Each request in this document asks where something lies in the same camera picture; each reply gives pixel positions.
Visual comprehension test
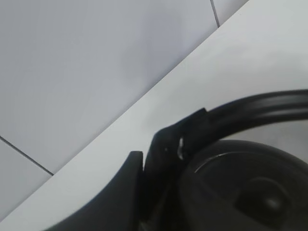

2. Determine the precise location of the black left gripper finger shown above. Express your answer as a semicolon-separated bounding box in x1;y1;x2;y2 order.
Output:
48;151;143;231

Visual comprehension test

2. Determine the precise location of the black round tea kettle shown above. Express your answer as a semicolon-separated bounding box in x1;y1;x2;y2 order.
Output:
140;90;308;231

